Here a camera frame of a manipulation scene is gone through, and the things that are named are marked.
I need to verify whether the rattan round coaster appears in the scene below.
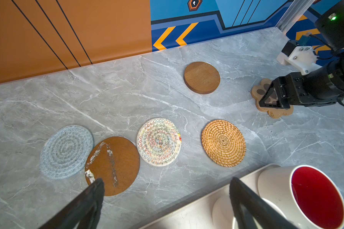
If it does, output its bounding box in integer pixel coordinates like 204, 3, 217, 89
201, 119, 246, 168

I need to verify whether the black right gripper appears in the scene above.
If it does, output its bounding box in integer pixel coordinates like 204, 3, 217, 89
259, 58, 344, 109

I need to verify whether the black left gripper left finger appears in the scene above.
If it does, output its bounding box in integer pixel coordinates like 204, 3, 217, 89
40, 178, 105, 229

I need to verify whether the beige serving tray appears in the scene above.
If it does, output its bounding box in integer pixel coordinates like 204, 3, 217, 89
137, 163, 282, 229

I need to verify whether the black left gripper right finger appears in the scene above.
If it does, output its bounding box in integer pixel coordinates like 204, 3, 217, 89
229, 177, 296, 229

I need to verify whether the multicolour woven coaster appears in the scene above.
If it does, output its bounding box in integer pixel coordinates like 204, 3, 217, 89
137, 118, 182, 167

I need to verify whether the dark wooden round coaster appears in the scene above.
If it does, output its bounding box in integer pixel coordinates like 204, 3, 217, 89
183, 62, 220, 94

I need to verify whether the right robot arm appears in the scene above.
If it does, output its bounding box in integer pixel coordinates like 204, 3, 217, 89
257, 1, 344, 110

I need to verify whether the white mug red inside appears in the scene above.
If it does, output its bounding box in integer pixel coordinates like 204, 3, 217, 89
258, 165, 344, 229

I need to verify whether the brown worn round coaster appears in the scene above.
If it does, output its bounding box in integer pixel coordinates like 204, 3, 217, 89
85, 136, 140, 196

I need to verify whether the right aluminium frame post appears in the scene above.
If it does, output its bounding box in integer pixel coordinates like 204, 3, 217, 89
276, 0, 315, 34

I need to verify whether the paw shaped cork coaster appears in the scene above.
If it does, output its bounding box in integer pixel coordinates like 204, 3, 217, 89
251, 79, 294, 119

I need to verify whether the blue-grey woven coaster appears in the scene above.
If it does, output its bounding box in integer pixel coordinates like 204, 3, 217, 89
40, 125, 94, 180

